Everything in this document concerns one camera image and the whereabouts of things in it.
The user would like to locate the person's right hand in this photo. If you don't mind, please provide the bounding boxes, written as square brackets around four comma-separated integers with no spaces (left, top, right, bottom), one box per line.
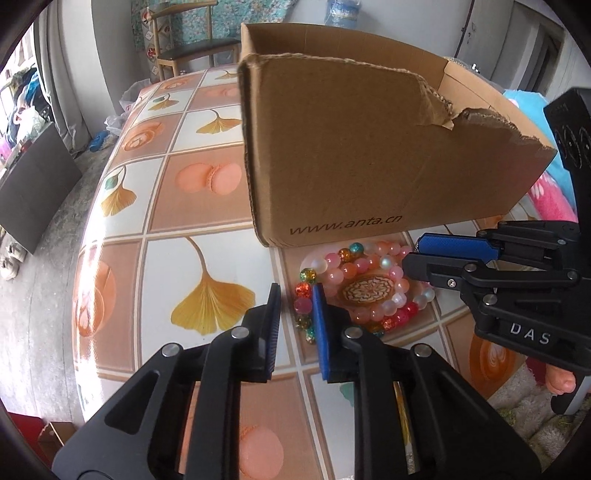
[545,365,576,395]

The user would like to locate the pink floral blanket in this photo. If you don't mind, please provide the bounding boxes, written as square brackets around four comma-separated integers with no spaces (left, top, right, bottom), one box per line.
[528,172,578,223]

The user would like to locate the white fluffy rug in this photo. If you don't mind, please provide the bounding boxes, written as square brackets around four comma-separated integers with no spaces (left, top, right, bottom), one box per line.
[488,363,586,470]

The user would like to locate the small cardboard box on floor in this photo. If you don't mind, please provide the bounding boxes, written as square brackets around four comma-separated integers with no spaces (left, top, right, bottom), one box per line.
[37,422,77,463]

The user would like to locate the light blue blanket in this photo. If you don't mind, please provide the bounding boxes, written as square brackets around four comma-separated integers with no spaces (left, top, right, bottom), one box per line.
[502,89,577,209]

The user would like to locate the red box on floor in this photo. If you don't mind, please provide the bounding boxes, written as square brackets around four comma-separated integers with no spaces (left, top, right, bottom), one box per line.
[9,412,51,467]

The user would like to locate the patterned tablecloth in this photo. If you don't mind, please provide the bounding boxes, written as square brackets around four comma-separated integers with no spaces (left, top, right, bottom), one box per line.
[73,66,542,479]

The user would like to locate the brown cardboard box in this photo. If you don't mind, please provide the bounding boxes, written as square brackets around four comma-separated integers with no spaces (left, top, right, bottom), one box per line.
[238,23,556,248]

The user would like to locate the pair of shoes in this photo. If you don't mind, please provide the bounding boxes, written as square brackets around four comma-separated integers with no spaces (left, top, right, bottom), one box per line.
[1,242,28,281]

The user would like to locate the dark grey cabinet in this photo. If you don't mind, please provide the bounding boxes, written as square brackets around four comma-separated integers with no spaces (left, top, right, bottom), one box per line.
[1,123,82,254]

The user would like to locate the water bottle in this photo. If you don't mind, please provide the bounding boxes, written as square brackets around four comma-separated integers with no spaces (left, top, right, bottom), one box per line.
[325,0,362,30]

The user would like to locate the wooden chair dark seat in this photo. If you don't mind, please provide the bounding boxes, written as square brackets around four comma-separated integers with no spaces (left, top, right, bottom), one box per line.
[142,1,242,81]

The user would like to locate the multicolour glass bead bracelet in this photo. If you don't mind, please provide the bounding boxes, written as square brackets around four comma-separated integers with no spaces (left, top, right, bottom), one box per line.
[292,241,422,345]

